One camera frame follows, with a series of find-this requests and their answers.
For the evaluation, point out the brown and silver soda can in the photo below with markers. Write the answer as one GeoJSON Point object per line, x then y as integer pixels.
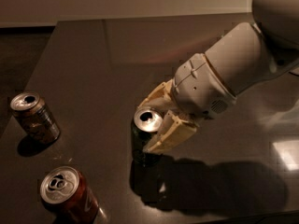
{"type": "Point", "coordinates": [34, 116]}

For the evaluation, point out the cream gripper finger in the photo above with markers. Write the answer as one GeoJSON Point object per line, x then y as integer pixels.
{"type": "Point", "coordinates": [173, 131]}
{"type": "Point", "coordinates": [160, 99]}

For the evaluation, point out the green soda can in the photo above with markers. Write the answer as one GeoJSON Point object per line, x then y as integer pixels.
{"type": "Point", "coordinates": [145, 136]}

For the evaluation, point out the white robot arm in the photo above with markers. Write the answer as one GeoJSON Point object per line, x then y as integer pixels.
{"type": "Point", "coordinates": [256, 52]}

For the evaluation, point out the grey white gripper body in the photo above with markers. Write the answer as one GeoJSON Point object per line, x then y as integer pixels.
{"type": "Point", "coordinates": [201, 86]}

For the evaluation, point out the red coke can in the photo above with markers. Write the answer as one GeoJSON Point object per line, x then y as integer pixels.
{"type": "Point", "coordinates": [64, 191]}

